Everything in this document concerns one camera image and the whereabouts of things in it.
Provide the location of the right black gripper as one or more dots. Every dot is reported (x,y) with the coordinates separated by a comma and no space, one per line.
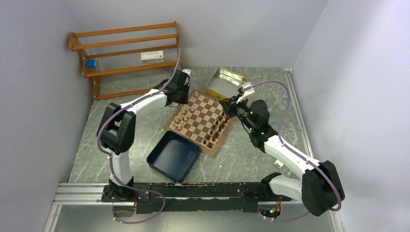
(230,104)

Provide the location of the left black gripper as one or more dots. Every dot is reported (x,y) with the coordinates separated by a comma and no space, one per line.
(185,100)

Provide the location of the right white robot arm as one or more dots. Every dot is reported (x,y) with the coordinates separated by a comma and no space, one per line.
(317,184)

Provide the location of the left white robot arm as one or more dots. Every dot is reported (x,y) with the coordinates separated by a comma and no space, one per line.
(116,131)

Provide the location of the dark chess pieces group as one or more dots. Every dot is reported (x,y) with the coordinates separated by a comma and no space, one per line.
(215,130)

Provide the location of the wooden chess board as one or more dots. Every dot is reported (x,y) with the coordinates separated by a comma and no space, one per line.
(206,111)

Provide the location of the gold metal tin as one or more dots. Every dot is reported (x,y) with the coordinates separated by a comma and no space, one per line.
(224,83)

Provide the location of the white red box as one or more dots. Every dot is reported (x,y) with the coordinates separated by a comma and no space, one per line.
(152,57)

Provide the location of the blue square tray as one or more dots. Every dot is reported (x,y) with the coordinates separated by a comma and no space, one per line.
(173,156)

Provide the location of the small white plastic part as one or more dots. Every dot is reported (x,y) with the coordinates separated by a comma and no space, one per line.
(278,163)

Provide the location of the wooden shelf rack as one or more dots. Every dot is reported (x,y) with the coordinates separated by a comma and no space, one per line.
(118,51)

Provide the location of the blue capped container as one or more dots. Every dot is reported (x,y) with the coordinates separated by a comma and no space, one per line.
(91,63)

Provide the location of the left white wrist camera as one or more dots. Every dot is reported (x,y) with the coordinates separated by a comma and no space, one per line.
(187,71)

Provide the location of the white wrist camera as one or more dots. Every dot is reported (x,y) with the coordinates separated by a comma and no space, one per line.
(187,71)
(245,91)

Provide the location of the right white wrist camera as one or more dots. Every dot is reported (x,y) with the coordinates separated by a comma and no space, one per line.
(245,91)

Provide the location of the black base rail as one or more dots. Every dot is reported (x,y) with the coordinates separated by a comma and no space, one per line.
(190,197)

